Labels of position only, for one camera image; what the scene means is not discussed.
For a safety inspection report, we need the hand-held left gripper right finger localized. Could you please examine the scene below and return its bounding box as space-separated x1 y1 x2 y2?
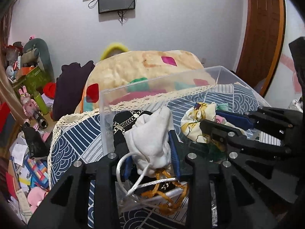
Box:
169 130 278 229

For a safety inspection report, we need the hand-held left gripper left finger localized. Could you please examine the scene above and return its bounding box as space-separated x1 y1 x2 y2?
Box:
28 145 131 229

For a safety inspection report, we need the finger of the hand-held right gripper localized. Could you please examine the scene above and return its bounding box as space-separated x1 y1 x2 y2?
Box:
200 120 293 180
216 107 299 136

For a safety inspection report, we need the yellow cartoon print cloth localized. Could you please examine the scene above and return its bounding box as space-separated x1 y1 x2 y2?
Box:
181 102 247 144

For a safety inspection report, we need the white drawstring pouch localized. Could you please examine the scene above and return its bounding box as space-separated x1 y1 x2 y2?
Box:
116 106 180 196

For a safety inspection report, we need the clear plastic storage box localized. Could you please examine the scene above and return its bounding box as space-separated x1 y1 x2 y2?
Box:
100 65 272 213

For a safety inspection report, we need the brown wooden door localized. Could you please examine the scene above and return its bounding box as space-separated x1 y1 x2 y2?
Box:
236 0 286 97

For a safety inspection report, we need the blue patterned lace-trimmed cloth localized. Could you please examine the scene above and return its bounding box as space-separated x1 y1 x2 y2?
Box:
48 83 284 229

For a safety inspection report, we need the flatbread print plush pillow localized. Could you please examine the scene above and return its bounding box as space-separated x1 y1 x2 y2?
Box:
75 50 216 115

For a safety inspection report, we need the pink plush toy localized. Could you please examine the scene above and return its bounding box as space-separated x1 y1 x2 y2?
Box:
27 186 49 207

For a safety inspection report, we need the black plastic bag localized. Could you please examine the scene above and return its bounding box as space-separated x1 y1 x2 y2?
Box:
22 123 49 159

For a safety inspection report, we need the dark purple garment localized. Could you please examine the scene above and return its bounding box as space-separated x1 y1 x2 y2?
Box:
52 60 96 122

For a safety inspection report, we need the black flashlight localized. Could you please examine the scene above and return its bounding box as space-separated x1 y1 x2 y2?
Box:
33 111 48 128

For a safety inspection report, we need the pile of papers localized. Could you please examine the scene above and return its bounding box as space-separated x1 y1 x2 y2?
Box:
7 136 51 196

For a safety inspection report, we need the green bottle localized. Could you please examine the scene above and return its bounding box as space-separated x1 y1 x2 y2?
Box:
33 91 49 115

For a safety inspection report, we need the red plush item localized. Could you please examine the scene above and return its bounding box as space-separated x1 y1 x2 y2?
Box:
43 82 56 98

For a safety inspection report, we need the pink rabbit figure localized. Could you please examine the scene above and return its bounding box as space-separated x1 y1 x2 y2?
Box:
19 86 39 122

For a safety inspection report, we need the green cardboard box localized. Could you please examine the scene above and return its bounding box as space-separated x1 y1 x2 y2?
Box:
12 65 51 93

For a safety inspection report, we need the grey-green plush toy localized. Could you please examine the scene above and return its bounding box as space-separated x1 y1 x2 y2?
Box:
22 38 54 77

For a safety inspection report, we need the black garment with chain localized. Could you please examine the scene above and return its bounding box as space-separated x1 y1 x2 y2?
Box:
112 110 153 153

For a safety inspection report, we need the orange braided cord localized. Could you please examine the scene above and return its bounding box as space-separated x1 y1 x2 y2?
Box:
140 168 190 216

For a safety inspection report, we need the small wall monitor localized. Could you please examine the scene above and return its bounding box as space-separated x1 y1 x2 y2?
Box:
98 0 136 14

